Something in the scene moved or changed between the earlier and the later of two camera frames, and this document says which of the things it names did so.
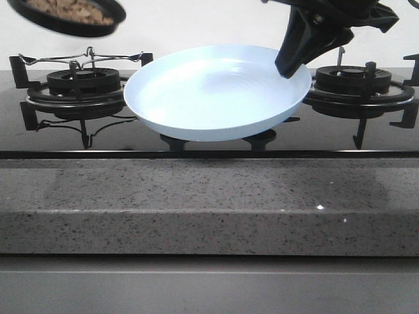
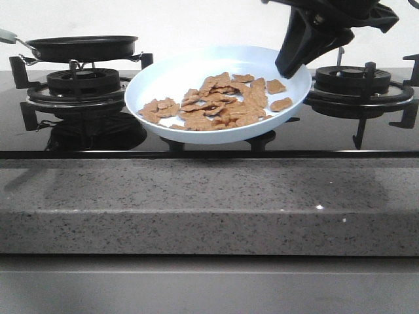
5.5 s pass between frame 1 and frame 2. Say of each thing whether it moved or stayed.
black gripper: stayed
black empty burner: stayed
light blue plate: stayed
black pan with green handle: moved
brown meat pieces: moved
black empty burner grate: stayed
